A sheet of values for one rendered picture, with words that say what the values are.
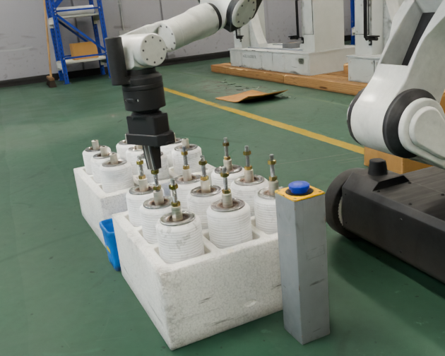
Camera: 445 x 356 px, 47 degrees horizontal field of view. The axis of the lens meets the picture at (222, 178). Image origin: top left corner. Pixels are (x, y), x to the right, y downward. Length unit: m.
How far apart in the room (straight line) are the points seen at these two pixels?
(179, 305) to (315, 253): 0.29
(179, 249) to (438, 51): 0.66
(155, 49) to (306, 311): 0.60
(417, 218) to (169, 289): 0.57
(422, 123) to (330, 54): 3.45
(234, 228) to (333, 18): 3.56
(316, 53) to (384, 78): 3.28
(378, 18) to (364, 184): 2.59
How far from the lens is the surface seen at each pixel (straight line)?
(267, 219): 1.15
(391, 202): 1.29
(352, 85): 3.81
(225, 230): 1.09
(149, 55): 1.06
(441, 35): 1.15
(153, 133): 1.10
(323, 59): 4.47
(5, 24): 7.29
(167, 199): 1.20
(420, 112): 1.08
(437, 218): 1.19
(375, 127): 1.10
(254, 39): 5.58
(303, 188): 0.97
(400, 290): 1.29
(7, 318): 1.39
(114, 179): 1.55
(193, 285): 1.06
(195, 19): 1.17
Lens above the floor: 0.65
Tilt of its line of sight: 18 degrees down
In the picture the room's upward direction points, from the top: 6 degrees counter-clockwise
